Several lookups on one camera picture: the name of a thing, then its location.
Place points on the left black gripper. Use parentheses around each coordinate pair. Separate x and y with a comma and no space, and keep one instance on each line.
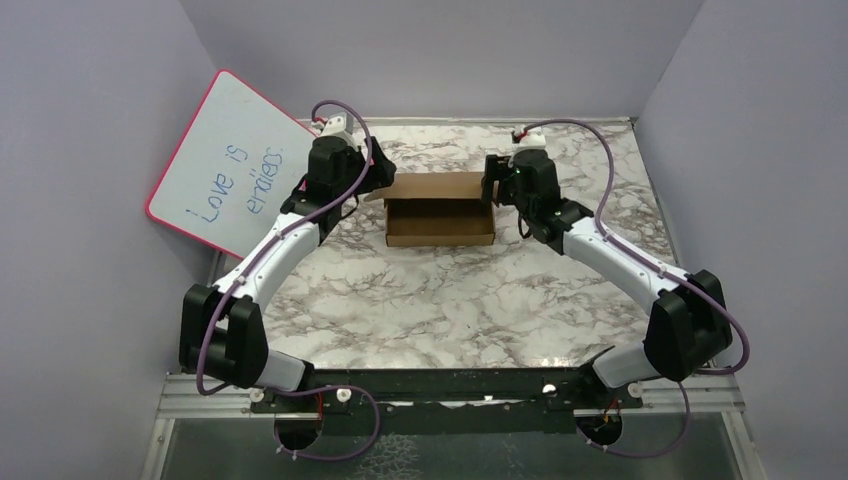
(380,173)

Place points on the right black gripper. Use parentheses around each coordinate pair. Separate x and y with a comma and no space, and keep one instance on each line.
(494,171)

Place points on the brown cardboard box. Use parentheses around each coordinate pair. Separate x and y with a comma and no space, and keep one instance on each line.
(443,209)

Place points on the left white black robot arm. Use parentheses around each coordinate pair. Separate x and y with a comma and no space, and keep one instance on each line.
(222,332)

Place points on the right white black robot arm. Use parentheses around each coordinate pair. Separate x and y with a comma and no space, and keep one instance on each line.
(686,328)

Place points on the pink-framed whiteboard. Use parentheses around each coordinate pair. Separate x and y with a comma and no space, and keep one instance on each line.
(236,163)

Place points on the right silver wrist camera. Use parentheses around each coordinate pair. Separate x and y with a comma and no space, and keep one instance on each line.
(528,139)

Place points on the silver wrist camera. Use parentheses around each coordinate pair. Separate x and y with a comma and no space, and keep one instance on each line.
(528,139)
(340,126)

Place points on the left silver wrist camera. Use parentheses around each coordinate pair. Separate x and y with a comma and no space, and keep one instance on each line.
(340,126)

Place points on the aluminium frame rail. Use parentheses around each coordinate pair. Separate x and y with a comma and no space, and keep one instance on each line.
(507,306)

